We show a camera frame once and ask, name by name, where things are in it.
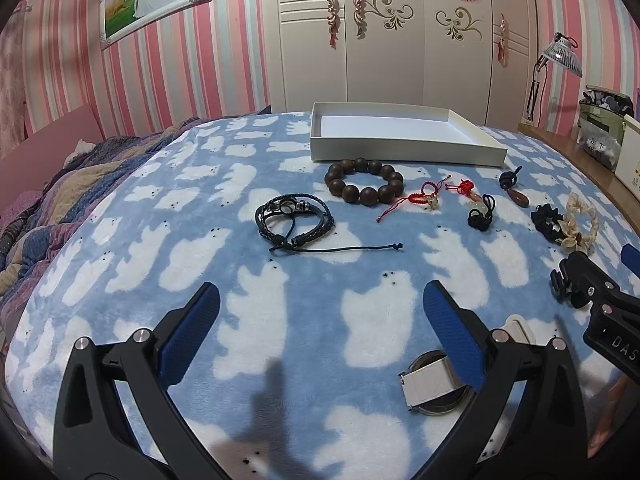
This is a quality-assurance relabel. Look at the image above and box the cream shell scrunchie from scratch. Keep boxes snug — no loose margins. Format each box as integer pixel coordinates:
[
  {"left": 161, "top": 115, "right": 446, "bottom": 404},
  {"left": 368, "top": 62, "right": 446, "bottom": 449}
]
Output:
[{"left": 559, "top": 192, "right": 600, "bottom": 256}]

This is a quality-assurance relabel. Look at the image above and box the black scrunchie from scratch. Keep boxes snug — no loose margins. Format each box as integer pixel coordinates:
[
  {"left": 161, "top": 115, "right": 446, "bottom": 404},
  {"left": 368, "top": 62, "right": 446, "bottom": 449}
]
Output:
[{"left": 530, "top": 204, "right": 566, "bottom": 245}]

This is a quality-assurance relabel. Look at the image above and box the watch with white band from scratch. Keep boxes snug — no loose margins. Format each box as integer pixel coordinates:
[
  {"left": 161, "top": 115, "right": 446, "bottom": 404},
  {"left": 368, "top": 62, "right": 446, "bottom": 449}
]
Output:
[{"left": 398, "top": 314, "right": 533, "bottom": 417}]

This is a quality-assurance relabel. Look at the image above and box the jade pendant black cord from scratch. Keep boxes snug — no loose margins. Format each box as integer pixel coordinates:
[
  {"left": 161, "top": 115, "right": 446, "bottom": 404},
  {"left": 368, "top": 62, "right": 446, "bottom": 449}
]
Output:
[{"left": 466, "top": 193, "right": 497, "bottom": 233}]

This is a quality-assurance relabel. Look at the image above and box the brown teardrop pendant black cord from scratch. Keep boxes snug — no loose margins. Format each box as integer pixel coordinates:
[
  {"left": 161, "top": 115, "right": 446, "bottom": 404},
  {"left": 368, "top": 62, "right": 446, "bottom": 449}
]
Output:
[{"left": 498, "top": 164, "right": 531, "bottom": 208}]

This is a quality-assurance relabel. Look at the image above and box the red knot amber pendant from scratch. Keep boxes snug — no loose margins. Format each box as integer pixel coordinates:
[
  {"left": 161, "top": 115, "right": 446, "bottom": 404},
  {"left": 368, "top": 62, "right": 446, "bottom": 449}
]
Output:
[{"left": 445, "top": 179, "right": 482, "bottom": 202}]

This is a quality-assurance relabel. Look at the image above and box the red string charm bracelet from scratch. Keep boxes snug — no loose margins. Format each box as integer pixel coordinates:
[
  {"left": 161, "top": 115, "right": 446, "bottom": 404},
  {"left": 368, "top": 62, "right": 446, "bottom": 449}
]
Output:
[{"left": 375, "top": 174, "right": 452, "bottom": 224}]

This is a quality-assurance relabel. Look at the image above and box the dark wooden bead bracelet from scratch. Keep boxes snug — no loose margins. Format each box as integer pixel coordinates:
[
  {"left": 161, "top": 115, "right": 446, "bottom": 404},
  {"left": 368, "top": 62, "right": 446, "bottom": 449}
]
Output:
[{"left": 323, "top": 156, "right": 406, "bottom": 207}]

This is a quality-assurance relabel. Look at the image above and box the black braided leather bracelet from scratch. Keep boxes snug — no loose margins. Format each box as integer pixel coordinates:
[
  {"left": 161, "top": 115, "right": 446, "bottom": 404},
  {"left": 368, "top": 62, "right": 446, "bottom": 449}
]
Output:
[{"left": 252, "top": 194, "right": 405, "bottom": 255}]

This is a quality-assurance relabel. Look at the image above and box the person's right hand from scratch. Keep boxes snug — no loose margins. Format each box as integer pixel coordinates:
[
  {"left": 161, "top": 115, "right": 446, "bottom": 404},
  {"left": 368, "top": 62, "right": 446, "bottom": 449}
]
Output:
[{"left": 588, "top": 375, "right": 628, "bottom": 458}]

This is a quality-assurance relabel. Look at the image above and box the wooden side desk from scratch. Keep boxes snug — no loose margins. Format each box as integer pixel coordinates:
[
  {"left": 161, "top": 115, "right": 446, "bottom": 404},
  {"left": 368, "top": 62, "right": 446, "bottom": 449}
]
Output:
[{"left": 518, "top": 122, "right": 640, "bottom": 234}]

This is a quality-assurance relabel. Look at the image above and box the white bear print box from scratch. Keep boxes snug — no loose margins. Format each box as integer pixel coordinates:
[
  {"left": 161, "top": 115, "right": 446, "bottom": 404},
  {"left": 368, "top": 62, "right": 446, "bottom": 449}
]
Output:
[{"left": 614, "top": 115, "right": 640, "bottom": 198}]

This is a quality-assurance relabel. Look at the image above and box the green storage bag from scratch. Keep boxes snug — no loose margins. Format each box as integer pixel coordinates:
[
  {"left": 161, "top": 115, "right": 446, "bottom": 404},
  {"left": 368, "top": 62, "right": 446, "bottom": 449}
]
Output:
[{"left": 577, "top": 84, "right": 634, "bottom": 170}]

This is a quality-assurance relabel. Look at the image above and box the striped purple quilt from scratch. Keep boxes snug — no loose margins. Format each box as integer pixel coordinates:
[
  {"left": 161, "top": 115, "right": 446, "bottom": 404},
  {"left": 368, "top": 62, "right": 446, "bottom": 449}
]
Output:
[{"left": 0, "top": 116, "right": 212, "bottom": 296}]

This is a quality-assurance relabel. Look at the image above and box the silver desk lamp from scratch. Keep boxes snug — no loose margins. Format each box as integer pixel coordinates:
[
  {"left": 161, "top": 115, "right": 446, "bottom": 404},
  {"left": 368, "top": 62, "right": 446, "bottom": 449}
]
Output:
[{"left": 523, "top": 31, "right": 585, "bottom": 123}]

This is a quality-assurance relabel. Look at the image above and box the white shallow cardboard tray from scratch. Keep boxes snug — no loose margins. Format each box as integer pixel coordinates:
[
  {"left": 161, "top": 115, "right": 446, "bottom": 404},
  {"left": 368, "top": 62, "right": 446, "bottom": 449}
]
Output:
[{"left": 309, "top": 102, "right": 508, "bottom": 167}]

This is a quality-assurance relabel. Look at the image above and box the blue polar bear blanket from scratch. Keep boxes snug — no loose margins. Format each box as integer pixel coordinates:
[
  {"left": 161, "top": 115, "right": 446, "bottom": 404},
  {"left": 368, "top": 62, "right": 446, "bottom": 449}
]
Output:
[{"left": 1, "top": 113, "right": 620, "bottom": 479}]

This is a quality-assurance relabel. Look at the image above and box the pink headboard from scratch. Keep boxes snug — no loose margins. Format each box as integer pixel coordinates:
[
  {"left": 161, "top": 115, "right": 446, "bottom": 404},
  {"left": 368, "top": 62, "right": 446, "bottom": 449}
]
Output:
[{"left": 0, "top": 105, "right": 104, "bottom": 210}]

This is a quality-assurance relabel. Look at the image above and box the white wardrobe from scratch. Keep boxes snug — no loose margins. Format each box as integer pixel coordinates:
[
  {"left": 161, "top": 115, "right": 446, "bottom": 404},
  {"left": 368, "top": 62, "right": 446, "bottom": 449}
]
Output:
[{"left": 262, "top": 0, "right": 537, "bottom": 130}]

